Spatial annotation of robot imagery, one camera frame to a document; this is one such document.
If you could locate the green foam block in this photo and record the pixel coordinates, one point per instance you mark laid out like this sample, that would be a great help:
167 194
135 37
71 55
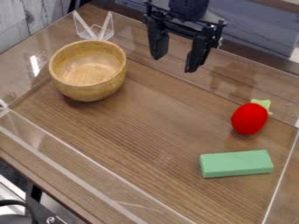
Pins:
237 163

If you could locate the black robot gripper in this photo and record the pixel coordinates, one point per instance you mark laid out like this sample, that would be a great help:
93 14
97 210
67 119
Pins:
187 19

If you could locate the clear acrylic corner bracket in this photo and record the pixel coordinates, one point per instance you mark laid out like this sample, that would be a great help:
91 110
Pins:
99 32

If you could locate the clear acrylic tray wall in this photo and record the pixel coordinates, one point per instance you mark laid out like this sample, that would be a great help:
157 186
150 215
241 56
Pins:
89 188

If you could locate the red plush strawberry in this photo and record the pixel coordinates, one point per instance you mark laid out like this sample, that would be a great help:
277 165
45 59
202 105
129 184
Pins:
250 117

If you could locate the light wooden bowl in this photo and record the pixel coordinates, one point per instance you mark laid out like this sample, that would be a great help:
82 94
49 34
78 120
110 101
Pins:
89 69

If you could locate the grey blue sofa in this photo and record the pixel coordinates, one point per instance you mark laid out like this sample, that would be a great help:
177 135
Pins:
259 25

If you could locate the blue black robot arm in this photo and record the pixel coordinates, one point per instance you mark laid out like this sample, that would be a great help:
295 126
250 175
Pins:
186 18

